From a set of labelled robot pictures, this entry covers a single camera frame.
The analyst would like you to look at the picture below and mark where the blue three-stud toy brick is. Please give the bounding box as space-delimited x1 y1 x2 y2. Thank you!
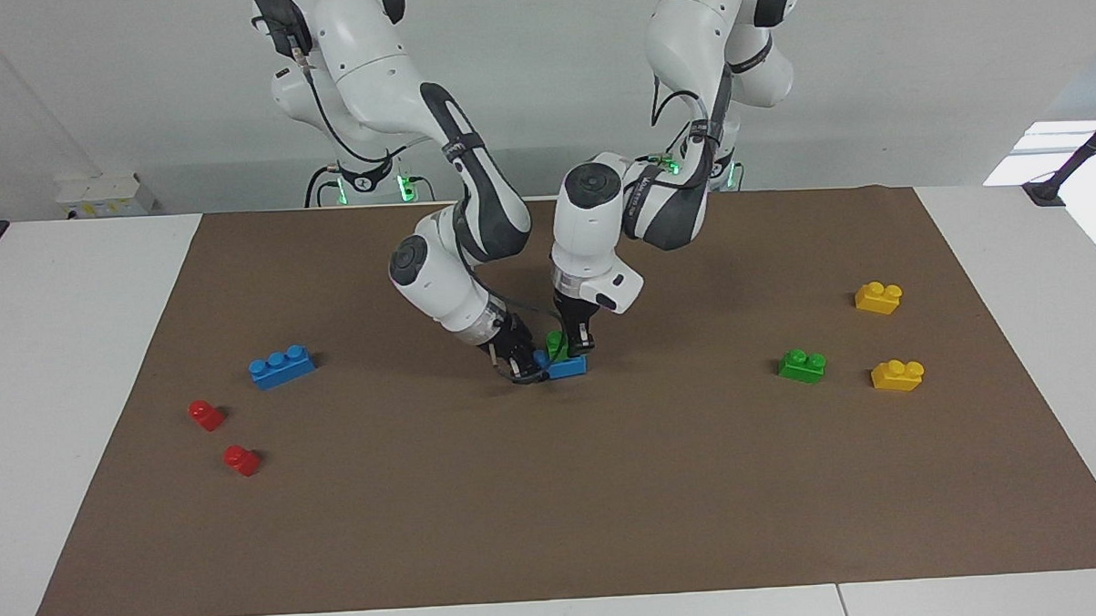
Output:
247 344 318 392
533 347 589 382

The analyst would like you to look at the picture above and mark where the brown table mat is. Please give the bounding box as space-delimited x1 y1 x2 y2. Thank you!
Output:
16 177 1096 616

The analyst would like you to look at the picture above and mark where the red one-stud toy brick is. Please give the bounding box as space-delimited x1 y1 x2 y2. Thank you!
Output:
187 397 227 434
222 443 263 479

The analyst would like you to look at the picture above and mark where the yellow two-stud toy brick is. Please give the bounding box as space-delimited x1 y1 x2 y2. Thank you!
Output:
870 358 927 395
854 280 906 317

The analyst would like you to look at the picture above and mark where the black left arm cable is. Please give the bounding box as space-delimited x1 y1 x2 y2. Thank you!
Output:
649 60 737 173

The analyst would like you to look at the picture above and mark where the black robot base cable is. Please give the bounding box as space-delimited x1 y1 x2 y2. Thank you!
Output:
302 164 341 209

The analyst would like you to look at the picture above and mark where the white wall socket box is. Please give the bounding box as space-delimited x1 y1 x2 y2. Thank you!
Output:
55 172 157 222

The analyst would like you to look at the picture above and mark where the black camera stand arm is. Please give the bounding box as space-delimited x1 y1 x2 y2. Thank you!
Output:
1019 104 1096 209

